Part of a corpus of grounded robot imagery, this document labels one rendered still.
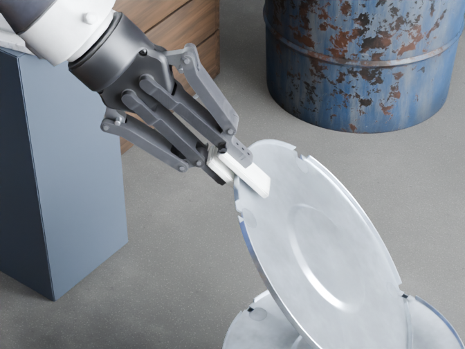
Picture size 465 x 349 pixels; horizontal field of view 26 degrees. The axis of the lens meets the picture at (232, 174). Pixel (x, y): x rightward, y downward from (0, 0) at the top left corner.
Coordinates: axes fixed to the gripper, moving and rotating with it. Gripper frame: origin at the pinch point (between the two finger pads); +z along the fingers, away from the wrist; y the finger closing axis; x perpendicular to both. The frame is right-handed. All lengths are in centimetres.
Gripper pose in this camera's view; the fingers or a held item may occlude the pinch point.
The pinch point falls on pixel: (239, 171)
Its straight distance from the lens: 102.8
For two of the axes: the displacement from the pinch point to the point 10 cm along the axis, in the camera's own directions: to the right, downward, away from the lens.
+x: 1.1, -5.9, 8.0
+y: 7.1, -5.2, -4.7
